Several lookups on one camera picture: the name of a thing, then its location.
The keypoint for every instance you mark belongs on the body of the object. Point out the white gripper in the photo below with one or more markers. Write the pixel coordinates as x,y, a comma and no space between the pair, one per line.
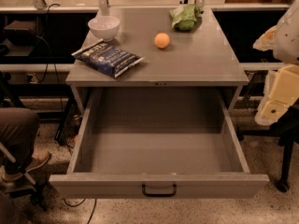
288,39

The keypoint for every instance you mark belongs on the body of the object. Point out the orange fruit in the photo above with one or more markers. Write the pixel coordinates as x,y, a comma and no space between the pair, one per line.
162,40

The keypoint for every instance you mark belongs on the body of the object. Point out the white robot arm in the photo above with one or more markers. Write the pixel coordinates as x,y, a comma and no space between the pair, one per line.
281,88

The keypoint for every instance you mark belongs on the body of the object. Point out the grey open drawer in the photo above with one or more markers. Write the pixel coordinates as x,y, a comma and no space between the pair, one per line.
157,137

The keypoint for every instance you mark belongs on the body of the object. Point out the grey metal cabinet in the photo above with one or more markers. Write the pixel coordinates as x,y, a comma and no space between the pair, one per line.
201,57

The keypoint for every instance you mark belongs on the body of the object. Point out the green snack bag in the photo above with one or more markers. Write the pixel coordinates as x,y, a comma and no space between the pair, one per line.
185,17

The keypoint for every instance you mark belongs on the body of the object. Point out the blue chip bag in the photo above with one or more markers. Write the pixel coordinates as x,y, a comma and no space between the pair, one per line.
107,59

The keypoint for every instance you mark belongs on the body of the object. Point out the white bowl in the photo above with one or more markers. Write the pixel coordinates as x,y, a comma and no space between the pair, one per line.
105,27

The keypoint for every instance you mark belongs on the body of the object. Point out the tan shoe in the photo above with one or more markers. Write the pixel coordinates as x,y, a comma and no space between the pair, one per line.
39,159

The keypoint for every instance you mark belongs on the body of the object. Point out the dark box on shelf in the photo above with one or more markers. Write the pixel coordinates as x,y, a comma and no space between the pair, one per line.
21,33

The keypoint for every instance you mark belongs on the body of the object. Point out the person's leg brown trousers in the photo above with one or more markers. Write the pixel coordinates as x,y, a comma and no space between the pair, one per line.
18,129

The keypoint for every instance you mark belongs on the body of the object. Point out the black drawer handle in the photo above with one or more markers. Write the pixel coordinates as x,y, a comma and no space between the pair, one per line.
159,191

